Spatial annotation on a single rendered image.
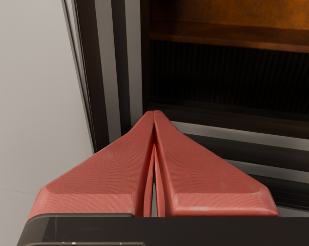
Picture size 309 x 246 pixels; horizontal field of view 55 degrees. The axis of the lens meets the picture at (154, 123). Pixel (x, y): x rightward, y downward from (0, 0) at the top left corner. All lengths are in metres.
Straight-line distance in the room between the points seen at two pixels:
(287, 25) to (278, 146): 0.15
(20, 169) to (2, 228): 0.07
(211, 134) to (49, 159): 0.09
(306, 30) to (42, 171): 0.24
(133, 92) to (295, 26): 0.18
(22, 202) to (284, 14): 0.25
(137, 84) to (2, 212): 0.12
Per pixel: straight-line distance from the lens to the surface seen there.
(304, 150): 0.17
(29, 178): 0.18
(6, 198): 0.21
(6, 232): 0.24
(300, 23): 0.30
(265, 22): 0.30
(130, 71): 0.15
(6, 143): 0.17
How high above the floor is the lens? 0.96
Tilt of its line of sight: 53 degrees down
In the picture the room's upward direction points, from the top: 157 degrees counter-clockwise
